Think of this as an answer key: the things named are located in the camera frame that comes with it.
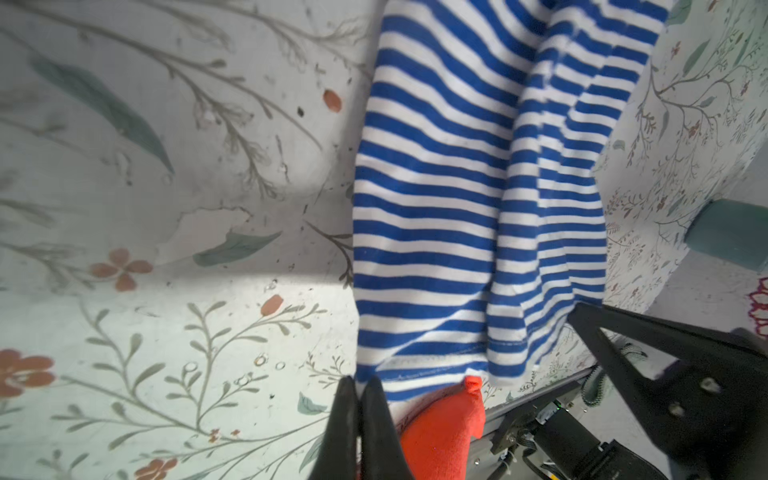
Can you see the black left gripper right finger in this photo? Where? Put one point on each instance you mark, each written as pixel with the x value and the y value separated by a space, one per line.
pixel 382 457

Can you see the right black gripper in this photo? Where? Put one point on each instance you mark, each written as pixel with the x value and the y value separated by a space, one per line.
pixel 707 411

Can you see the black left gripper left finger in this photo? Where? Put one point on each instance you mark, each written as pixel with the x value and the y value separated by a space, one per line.
pixel 337 455

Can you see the blue white striped tank top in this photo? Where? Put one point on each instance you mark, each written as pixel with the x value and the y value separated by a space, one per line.
pixel 478 225

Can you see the red fish plush toy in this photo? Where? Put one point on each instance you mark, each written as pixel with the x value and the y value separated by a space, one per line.
pixel 436 443

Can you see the grey blue cup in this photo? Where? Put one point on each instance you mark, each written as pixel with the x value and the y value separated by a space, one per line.
pixel 732 231

